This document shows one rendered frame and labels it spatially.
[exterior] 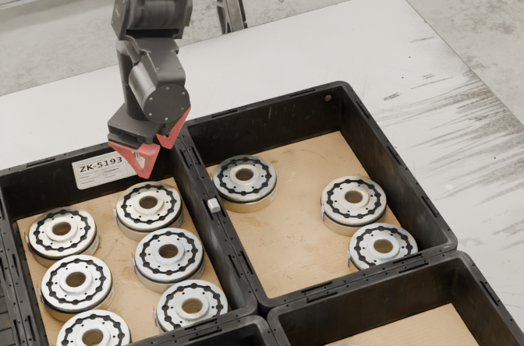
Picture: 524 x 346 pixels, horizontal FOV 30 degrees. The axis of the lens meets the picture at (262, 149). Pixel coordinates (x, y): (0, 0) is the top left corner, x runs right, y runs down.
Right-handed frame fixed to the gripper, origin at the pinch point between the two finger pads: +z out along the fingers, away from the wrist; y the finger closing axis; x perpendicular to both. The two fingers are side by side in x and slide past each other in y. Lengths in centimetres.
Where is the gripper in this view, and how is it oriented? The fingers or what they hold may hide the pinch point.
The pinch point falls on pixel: (154, 157)
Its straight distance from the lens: 132.3
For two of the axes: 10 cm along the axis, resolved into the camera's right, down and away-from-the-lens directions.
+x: -9.0, -2.8, 3.3
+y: 4.3, -6.3, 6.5
